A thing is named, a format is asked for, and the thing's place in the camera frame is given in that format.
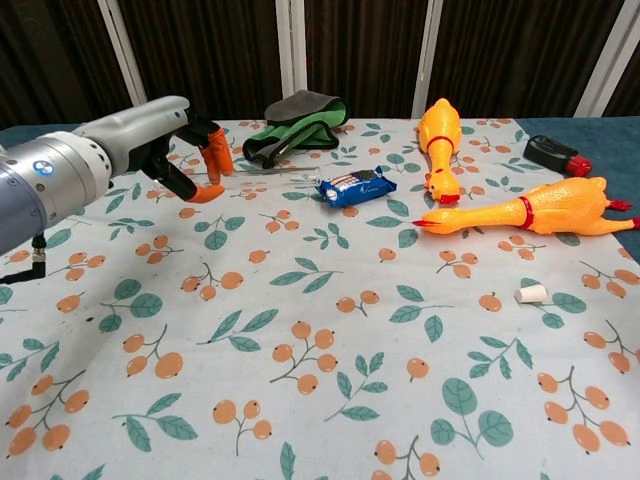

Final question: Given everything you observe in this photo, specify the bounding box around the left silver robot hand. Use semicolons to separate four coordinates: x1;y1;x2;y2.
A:
72;95;234;206

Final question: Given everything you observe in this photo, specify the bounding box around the transparent glass test tube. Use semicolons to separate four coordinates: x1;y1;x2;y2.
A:
148;166;324;195

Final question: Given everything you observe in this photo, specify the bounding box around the small white stopper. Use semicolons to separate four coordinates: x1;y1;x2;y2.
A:
514;285;547;305

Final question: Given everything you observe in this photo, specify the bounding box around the green and grey cloth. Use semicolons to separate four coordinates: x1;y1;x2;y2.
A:
242;89;350;170

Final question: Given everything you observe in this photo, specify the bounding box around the blue cookie packet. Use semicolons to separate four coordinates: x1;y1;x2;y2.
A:
313;165;399;210

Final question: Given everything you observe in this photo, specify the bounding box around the floral fruit-print tablecloth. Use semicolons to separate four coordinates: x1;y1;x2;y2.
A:
0;118;640;480

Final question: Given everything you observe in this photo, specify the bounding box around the small yellow rubber chicken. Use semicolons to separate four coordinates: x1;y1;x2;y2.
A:
415;98;463;205

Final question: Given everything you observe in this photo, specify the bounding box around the black and red device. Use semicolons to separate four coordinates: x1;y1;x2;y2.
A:
522;133;594;177

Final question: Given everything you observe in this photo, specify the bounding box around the large yellow rubber chicken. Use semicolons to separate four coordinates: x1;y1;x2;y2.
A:
412;175;640;238

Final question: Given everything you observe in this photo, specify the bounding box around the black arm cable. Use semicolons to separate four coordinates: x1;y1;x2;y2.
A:
0;233;48;286

